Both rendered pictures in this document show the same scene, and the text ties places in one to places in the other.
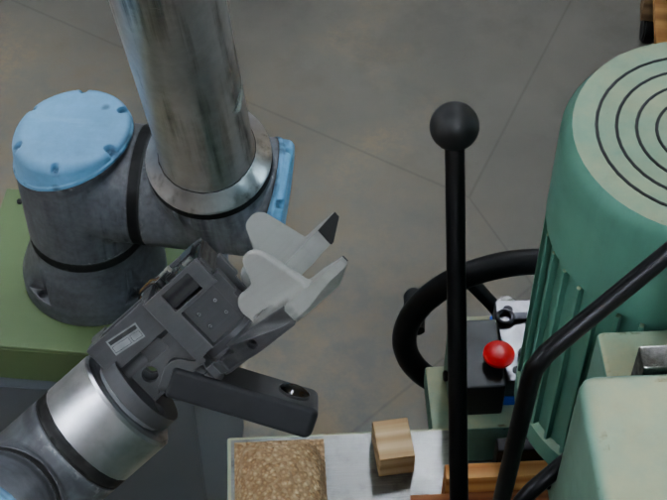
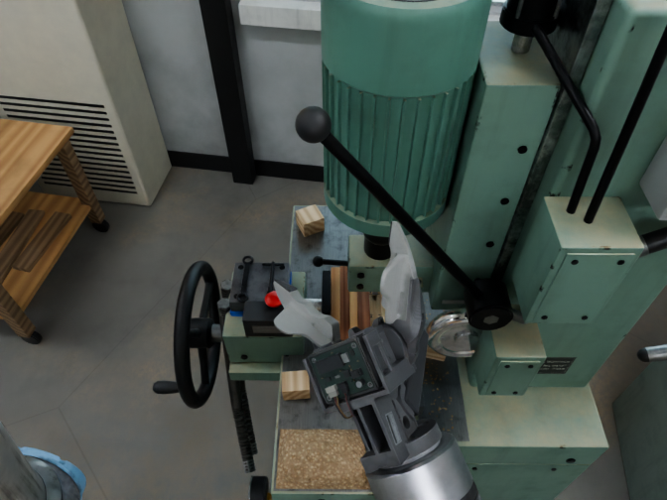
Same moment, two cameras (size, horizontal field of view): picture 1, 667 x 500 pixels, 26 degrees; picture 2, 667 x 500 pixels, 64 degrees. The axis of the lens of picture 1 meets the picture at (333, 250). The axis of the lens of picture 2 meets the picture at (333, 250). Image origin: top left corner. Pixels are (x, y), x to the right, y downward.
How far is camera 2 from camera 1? 84 cm
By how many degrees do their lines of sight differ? 52
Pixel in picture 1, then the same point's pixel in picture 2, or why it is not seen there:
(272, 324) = (414, 296)
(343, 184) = not seen: outside the picture
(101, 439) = (463, 465)
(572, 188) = (440, 30)
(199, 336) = (402, 362)
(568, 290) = (433, 109)
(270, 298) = (397, 290)
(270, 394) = not seen: hidden behind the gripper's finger
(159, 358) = (398, 410)
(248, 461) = (300, 472)
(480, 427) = not seen: hidden behind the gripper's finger
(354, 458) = (296, 411)
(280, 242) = (295, 317)
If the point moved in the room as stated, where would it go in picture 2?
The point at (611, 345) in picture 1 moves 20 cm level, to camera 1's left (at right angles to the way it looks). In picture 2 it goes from (495, 80) to (529, 218)
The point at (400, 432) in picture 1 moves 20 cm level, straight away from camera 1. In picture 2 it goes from (291, 376) to (174, 360)
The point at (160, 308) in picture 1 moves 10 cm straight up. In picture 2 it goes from (390, 380) to (402, 315)
